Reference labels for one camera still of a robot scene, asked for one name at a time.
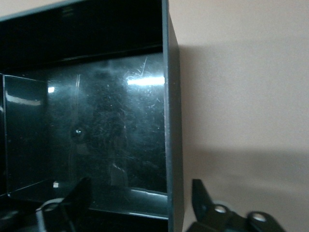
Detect black plastic tray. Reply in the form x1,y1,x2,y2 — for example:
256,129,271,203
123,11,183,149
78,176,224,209
0,0,186,232

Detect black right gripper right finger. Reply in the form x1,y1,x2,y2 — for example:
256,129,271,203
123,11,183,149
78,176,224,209
185,179,287,232

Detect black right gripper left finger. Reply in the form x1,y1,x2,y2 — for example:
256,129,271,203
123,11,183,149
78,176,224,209
0,177,94,232

